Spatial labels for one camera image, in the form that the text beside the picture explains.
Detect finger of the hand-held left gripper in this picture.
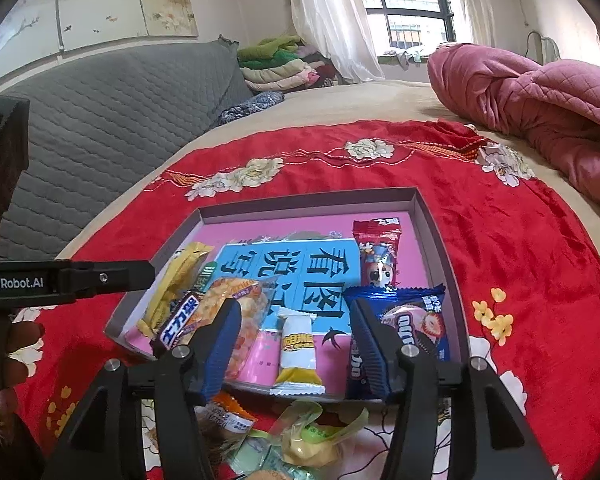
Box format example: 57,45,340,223
55,259,157,306

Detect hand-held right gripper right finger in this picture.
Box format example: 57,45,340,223
349,299,556,480

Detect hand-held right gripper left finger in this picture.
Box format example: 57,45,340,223
42,298,244,480

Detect dark brown chocolate bar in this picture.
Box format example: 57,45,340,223
151,292,207,362

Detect clear orange cracker packet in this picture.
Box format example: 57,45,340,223
194,277,277,382

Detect blue cookie packet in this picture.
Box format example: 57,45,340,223
342,284,449,402

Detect white yellow snack packet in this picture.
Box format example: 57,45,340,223
270,310,327,399

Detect grey shallow cardboard box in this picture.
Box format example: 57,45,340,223
104,187,469,404

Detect person's left hand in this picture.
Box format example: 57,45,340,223
0,320,47,413

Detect gold snack bar packet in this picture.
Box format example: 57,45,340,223
137,241,216,337

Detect orange brown pastry packet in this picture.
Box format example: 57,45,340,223
194,392,259,463

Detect green clear pastry packet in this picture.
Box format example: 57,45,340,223
269,400,370,469

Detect red dog print snack packet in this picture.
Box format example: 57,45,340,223
352,217,404,294

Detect pink book with blue label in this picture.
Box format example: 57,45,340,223
129,212,422,397

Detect pale green round pastry packet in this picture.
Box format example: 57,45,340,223
227,434,326,480

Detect grey quilted headboard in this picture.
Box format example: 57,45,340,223
0,40,255,262

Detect red floral blanket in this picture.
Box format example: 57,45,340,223
10,119,600,480

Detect dark floral pillow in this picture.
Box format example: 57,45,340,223
218,91,286,126

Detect beige bedsheet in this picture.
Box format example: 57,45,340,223
55,79,600,321

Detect pile of folded clothes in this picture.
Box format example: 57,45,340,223
237,35,342,94

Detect clothes on window sill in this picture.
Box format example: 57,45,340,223
379,44,433,72

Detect pink quilted duvet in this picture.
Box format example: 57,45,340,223
426,42,600,211

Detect white sheer curtain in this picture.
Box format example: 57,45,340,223
284,0,387,84
439,0,497,49

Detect white metal chair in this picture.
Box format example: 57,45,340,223
524,30,562,67

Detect window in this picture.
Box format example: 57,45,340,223
350,0,457,57

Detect floral wall painting panels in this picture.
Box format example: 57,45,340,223
0,0,202,92

